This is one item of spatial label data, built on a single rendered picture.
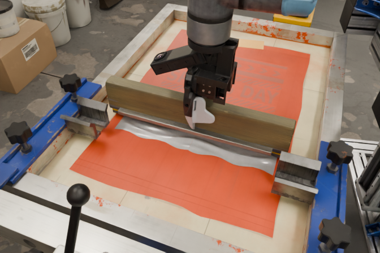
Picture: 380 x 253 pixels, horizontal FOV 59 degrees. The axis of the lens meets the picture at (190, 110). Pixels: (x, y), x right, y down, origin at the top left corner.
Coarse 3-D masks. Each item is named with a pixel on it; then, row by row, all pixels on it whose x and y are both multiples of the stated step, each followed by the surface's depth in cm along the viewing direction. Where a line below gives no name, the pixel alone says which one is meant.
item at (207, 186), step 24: (240, 48) 101; (264, 48) 101; (288, 72) 92; (288, 96) 85; (192, 168) 68; (216, 168) 68; (240, 168) 68; (168, 192) 64; (192, 192) 64; (216, 192) 64; (240, 192) 64; (264, 192) 64; (216, 216) 60; (240, 216) 60; (264, 216) 60
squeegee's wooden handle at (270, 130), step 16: (112, 80) 73; (128, 80) 73; (112, 96) 75; (128, 96) 73; (144, 96) 71; (160, 96) 70; (176, 96) 69; (144, 112) 75; (160, 112) 73; (176, 112) 71; (224, 112) 66; (240, 112) 66; (256, 112) 66; (208, 128) 71; (224, 128) 69; (240, 128) 67; (256, 128) 66; (272, 128) 64; (288, 128) 63; (272, 144) 67; (288, 144) 65
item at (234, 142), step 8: (120, 112) 76; (128, 112) 75; (136, 112) 75; (144, 120) 74; (152, 120) 73; (160, 120) 73; (168, 120) 73; (176, 128) 72; (184, 128) 72; (200, 136) 71; (208, 136) 70; (216, 136) 70; (224, 136) 70; (232, 144) 69; (240, 144) 68; (248, 144) 68; (256, 144) 68; (264, 152) 67
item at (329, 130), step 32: (160, 32) 106; (256, 32) 107; (288, 32) 103; (320, 32) 101; (128, 64) 91; (96, 96) 80; (320, 128) 74; (32, 192) 60; (64, 192) 60; (96, 224) 58; (128, 224) 55; (160, 224) 55
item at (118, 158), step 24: (168, 48) 101; (168, 72) 92; (96, 144) 73; (120, 144) 73; (144, 144) 73; (168, 144) 73; (72, 168) 68; (96, 168) 68; (120, 168) 68; (144, 168) 68; (168, 168) 68; (144, 192) 64
